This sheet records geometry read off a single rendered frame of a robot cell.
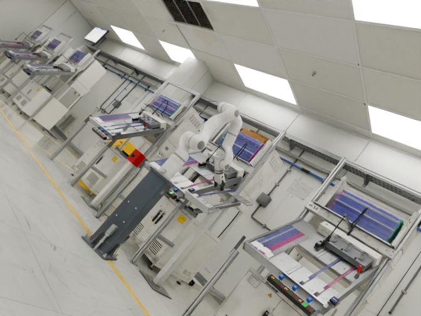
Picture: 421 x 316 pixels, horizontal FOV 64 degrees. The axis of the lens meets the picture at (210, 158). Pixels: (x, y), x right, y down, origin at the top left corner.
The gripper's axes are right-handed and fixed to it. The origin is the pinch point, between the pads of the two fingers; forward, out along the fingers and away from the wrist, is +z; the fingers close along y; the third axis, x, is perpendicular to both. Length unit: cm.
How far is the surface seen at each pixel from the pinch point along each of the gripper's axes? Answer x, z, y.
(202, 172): -13.6, 6.9, 46.1
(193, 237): 35.4, 30.7, -13.1
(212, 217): 17.0, 16.8, -13.9
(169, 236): 37, 52, 27
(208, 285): 51, 38, -58
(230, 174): -31.1, 5.3, 23.3
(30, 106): 78, 23, 486
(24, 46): 30, -59, 783
